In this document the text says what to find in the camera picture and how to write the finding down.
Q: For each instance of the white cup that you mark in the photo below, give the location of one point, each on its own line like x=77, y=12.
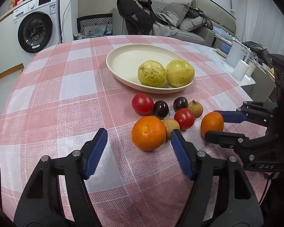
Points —
x=240, y=69
x=252, y=69

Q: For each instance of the pink checkered tablecloth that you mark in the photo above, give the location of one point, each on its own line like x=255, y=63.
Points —
x=61, y=94

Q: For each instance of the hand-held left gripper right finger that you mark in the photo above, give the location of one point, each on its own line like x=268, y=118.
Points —
x=179, y=149

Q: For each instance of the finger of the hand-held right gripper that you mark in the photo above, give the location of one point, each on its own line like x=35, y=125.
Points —
x=223, y=138
x=231, y=117

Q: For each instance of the grey garment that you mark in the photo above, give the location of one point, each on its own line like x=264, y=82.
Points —
x=164, y=27

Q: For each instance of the brown longan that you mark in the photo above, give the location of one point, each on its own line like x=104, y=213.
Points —
x=170, y=127
x=196, y=108

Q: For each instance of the white kettle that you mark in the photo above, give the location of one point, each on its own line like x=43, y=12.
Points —
x=237, y=50

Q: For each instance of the red container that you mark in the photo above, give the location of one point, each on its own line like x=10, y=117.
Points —
x=21, y=1

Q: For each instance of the dark clothing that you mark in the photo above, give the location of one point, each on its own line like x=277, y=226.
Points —
x=256, y=49

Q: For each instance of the red tomato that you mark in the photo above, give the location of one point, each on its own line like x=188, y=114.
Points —
x=142, y=103
x=184, y=118

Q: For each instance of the blue and white container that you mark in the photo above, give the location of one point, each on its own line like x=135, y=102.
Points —
x=224, y=48

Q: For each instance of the smooth yellow guava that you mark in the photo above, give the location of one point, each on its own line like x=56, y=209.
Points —
x=179, y=72

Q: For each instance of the dark clothes pile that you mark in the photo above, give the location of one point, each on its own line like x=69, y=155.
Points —
x=200, y=14

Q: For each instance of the teal plastic bag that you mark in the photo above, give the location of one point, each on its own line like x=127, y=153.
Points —
x=99, y=30

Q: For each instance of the rough yellow guava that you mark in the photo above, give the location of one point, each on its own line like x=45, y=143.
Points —
x=151, y=73

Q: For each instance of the white washing machine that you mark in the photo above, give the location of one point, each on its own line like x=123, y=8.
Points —
x=35, y=32

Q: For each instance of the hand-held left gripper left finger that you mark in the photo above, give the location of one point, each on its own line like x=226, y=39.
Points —
x=97, y=151

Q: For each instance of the grey cushion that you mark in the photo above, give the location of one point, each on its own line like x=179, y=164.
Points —
x=191, y=24
x=176, y=10

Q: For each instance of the large orange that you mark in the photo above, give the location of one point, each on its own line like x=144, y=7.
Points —
x=148, y=133

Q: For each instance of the yellow bottle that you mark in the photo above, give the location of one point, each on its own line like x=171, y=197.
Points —
x=11, y=4

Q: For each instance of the dark purple plum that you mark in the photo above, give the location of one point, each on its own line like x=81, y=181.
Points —
x=160, y=109
x=180, y=103

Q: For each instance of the black patterned storage basket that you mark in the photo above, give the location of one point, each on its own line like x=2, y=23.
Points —
x=94, y=21

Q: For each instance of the cream oval plate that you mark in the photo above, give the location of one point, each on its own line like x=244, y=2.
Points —
x=127, y=61

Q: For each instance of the black jacket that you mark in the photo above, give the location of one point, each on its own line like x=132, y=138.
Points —
x=135, y=11

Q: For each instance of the grey sofa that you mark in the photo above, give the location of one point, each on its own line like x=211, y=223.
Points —
x=196, y=36

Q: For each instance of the small orange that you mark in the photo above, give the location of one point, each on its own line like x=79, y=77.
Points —
x=212, y=124

